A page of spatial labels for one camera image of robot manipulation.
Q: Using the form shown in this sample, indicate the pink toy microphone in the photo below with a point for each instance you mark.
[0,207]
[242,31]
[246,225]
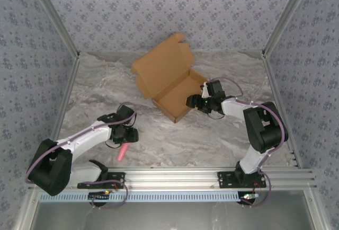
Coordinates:
[122,152]

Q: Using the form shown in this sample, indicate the brown cardboard box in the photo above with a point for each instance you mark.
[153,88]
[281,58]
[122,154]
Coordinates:
[164,73]

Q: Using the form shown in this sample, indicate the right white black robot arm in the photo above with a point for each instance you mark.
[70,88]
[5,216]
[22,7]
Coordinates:
[267,129]

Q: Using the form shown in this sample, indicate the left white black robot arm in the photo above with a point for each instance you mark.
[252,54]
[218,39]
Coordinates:
[50,169]

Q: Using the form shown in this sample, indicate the small black controller board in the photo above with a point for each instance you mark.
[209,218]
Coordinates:
[98,196]
[247,198]

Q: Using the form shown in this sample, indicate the grey metal panel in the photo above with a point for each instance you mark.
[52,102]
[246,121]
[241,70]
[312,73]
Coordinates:
[172,216]

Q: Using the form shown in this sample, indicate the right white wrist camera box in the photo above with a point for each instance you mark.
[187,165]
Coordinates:
[204,90]

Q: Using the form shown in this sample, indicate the wide aluminium mounting rail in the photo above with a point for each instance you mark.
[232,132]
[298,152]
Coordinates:
[172,179]

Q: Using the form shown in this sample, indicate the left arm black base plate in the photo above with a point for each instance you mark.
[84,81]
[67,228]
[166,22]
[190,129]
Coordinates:
[92,185]

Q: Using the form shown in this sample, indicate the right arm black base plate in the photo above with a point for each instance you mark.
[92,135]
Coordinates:
[225,181]

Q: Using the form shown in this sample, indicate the thin aluminium back rail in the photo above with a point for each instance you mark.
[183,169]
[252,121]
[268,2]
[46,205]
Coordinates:
[106,52]

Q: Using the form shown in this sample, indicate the aluminium corner post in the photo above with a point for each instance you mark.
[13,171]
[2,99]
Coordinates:
[54,15]
[286,15]

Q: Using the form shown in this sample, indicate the aluminium lower frame rail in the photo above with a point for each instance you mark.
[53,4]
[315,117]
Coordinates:
[26,211]
[315,211]

